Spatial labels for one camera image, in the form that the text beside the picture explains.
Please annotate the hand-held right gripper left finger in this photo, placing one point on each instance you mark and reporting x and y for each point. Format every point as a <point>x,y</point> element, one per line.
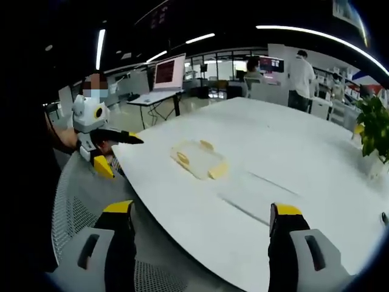
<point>121,243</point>

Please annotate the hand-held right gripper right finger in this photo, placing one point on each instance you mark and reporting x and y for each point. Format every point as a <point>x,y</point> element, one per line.
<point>285,243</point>

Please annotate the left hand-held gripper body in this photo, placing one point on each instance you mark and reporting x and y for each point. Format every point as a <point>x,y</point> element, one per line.
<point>88,117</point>

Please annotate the small yellow plastic buckle part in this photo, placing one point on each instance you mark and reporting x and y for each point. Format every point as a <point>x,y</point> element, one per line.
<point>183,158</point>

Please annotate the large yellow plastic buckle part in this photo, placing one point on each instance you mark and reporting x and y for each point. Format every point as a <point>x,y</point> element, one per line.
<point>218,171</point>

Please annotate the person's blue face mask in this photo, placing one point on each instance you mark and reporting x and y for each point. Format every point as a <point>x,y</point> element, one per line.
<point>100,93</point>

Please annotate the grey mesh chair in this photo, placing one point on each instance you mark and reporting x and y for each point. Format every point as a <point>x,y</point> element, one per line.
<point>82,194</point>

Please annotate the white folding desk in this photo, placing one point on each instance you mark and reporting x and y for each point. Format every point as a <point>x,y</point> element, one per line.
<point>155,96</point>

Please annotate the long ceiling light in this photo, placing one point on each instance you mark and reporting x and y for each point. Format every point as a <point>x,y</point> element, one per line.
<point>200,38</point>
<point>156,56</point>
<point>100,48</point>

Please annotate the person's dark clothing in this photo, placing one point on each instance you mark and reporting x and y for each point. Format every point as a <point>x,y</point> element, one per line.
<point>27,152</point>

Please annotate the pink-screen computer monitor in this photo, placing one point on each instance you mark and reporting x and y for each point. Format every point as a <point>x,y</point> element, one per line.
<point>168,73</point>

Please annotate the small yellow plastic clip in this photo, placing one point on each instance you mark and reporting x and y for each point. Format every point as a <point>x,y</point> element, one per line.
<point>206,145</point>

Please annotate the green potted plant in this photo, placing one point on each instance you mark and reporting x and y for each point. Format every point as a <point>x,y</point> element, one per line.
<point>375,124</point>

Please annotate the curved ceiling light strip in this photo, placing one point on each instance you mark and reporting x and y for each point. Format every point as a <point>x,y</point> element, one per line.
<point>319,35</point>

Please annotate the dark wall monitor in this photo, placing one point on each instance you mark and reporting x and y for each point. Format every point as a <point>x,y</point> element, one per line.
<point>272,64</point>

